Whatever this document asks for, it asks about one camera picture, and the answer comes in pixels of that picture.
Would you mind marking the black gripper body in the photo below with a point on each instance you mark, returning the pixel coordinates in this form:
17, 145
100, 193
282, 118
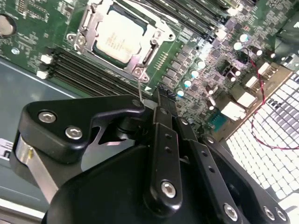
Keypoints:
105, 193

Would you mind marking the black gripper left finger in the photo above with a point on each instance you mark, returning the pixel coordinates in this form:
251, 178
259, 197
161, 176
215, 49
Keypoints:
60, 109

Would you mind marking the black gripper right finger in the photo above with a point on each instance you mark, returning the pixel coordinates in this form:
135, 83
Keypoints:
205, 163

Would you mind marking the metal socket cover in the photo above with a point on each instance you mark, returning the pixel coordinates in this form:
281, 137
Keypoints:
90, 29

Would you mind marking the silver CPU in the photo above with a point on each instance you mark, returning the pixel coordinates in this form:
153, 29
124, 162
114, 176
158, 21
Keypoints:
119, 35

